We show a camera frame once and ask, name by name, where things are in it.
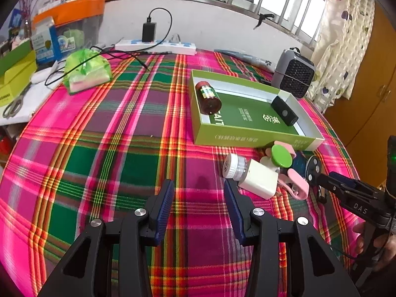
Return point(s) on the pink clip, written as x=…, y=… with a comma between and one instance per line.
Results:
x=298, y=182

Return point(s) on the dotted cream curtain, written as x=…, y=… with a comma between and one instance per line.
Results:
x=340, y=37

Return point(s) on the orange-lidded plastic bin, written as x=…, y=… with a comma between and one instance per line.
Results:
x=77, y=9

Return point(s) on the green cardboard box tray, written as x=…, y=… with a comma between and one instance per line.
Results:
x=247, y=114

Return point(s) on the small black rectangular device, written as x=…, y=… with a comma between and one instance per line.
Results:
x=283, y=109

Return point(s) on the grey patterned folded cloth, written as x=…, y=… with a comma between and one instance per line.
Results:
x=244, y=57

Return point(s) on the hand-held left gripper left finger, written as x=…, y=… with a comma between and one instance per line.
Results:
x=164, y=204

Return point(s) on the pink case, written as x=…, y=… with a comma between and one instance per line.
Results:
x=276, y=144

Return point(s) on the grey desktop heater fan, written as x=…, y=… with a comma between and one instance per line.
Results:
x=294, y=74

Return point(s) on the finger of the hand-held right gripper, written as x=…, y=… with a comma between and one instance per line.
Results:
x=343, y=179
x=314, y=167

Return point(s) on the brown medicine bottle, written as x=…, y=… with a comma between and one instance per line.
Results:
x=208, y=99

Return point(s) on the metal window railing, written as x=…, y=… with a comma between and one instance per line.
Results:
x=235, y=9

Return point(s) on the black power adapter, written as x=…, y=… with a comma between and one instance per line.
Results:
x=149, y=32

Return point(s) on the white board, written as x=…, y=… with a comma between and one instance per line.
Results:
x=34, y=102

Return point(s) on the blue usb stick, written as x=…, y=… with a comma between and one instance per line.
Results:
x=298, y=164

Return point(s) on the person's right hand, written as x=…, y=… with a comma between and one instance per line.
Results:
x=359, y=238

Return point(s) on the white charger plug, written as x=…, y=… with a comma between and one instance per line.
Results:
x=258, y=178

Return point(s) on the blue carton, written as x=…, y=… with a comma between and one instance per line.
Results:
x=46, y=43

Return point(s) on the green plastic bag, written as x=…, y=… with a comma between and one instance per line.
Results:
x=86, y=71

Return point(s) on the white power strip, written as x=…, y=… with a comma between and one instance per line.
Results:
x=173, y=49

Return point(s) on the pink green plaid blanket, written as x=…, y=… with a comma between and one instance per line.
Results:
x=108, y=161

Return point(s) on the wooden wardrobe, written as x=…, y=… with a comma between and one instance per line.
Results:
x=371, y=99

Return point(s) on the grey scissors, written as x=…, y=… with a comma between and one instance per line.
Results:
x=14, y=105

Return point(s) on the green and yellow carton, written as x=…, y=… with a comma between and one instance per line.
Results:
x=15, y=68

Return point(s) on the small clear jar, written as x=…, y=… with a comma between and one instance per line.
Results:
x=235, y=165

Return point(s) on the green-capped white jar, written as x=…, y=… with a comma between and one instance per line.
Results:
x=281, y=156

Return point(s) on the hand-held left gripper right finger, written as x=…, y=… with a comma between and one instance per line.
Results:
x=233, y=210

